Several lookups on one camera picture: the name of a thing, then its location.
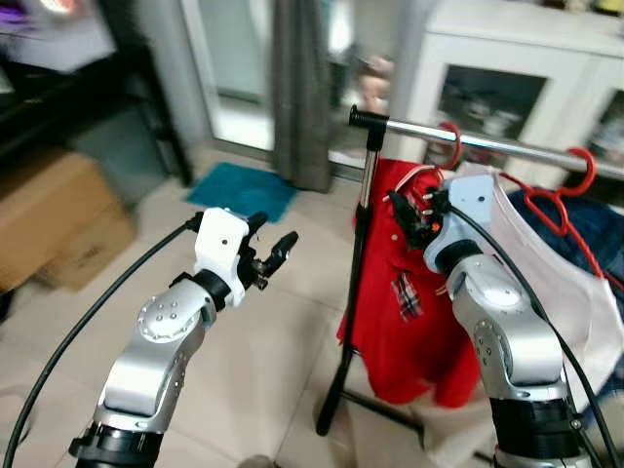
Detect white glass-door cabinet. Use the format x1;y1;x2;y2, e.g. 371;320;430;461
403;0;624;181

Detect brown cardboard box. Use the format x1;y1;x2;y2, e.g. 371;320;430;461
0;146;137;293

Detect black low furniture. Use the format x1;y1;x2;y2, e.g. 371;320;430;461
0;39;193;186

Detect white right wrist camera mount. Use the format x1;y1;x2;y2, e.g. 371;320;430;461
423;175;495;276

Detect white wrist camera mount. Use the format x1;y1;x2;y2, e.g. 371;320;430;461
423;175;495;276
193;207;253;309

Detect metal clothes rack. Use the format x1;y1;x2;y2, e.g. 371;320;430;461
315;104;624;440

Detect grey curtain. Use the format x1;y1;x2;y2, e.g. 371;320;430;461
270;0;335;193

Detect pale pink white garment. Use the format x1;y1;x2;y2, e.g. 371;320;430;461
444;164;624;415

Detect red clothes hanger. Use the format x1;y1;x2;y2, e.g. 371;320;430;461
429;122;465;175
500;146;624;289

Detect glass sliding door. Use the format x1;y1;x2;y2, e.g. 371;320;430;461
180;0;284;155

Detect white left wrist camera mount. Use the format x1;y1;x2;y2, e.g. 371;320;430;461
193;207;253;309

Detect blue denim garment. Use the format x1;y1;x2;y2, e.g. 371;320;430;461
531;190;624;284

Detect red jacket with plaid patch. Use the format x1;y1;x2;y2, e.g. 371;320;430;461
336;156;484;409

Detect teal floor mat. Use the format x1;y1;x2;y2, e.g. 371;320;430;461
185;161;298;223

